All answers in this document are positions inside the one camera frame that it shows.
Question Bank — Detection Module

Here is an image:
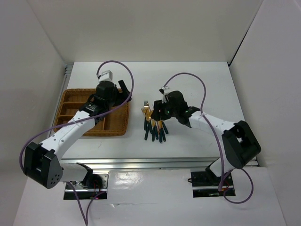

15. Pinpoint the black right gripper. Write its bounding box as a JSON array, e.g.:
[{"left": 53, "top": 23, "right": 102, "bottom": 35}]
[{"left": 150, "top": 98, "right": 178, "bottom": 121}]

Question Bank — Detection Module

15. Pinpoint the gold fork green handle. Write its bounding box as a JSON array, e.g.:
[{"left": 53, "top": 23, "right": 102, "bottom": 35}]
[
  {"left": 141, "top": 105, "right": 152, "bottom": 140},
  {"left": 142, "top": 100, "right": 149, "bottom": 130}
]

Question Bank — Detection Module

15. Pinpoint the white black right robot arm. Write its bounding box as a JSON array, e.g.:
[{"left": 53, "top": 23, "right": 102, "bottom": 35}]
[{"left": 151, "top": 89, "right": 261, "bottom": 185}]

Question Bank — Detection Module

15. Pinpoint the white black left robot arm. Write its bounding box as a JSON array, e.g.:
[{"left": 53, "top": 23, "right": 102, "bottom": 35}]
[{"left": 23, "top": 80, "right": 131, "bottom": 189}]

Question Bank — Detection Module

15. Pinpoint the wicker cutlery tray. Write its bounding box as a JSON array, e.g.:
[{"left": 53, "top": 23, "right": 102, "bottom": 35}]
[{"left": 54, "top": 89, "right": 130, "bottom": 137}]

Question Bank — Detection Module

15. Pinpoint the gold spoon green handle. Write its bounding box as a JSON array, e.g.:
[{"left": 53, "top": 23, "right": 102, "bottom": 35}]
[
  {"left": 158, "top": 121, "right": 166, "bottom": 143},
  {"left": 162, "top": 121, "right": 169, "bottom": 134}
]

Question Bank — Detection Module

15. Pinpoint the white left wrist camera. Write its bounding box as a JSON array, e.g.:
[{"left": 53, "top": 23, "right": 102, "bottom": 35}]
[{"left": 97, "top": 70, "right": 113, "bottom": 83}]

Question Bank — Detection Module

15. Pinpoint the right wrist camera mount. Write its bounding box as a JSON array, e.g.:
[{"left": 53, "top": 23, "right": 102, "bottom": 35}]
[{"left": 159, "top": 86, "right": 170, "bottom": 103}]

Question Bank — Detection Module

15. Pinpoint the aluminium frame rail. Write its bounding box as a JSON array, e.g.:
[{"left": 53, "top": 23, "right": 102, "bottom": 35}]
[{"left": 58, "top": 157, "right": 259, "bottom": 169}]

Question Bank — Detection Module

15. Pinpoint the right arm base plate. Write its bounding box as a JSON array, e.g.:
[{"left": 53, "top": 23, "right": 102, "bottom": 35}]
[{"left": 187, "top": 171, "right": 236, "bottom": 198}]

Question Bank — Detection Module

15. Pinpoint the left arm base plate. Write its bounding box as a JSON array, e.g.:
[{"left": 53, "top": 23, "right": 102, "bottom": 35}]
[{"left": 63, "top": 173, "right": 109, "bottom": 200}]

